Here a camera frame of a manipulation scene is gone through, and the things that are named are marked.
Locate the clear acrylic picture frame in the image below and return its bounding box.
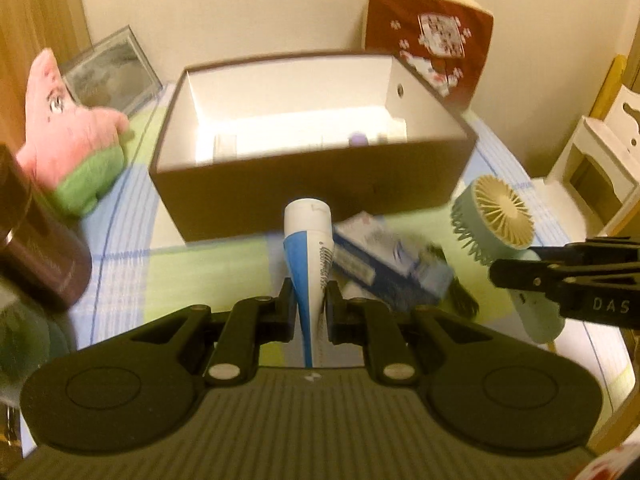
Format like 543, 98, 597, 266
60, 24, 163, 117

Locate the brown cardboard box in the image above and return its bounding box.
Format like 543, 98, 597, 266
149, 50, 478, 243

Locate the brown metal thermos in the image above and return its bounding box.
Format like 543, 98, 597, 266
0, 144, 93, 311

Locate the white and blue tube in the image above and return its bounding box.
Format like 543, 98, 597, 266
283, 197, 333, 368

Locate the white ointment box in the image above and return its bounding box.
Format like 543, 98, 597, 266
214, 133, 238, 162

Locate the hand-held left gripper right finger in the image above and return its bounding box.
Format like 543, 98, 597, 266
325, 280, 506, 386

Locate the black cable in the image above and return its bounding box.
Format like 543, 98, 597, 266
440, 245, 481, 321

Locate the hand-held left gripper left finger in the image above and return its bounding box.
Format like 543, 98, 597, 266
107, 278, 299, 387

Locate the mint green handheld fan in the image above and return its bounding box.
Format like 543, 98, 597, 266
449, 174, 567, 345

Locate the wooden door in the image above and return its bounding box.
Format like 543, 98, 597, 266
0, 0, 93, 146

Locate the blue medicine box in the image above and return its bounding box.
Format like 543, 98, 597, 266
332, 211, 456, 313

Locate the pink starfish plush toy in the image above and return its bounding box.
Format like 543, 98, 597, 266
14, 47, 135, 219

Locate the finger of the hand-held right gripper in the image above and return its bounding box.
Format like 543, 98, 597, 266
529, 236, 640, 263
490, 259, 640, 303

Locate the white wooden chair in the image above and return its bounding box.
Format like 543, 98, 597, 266
545, 85, 640, 233

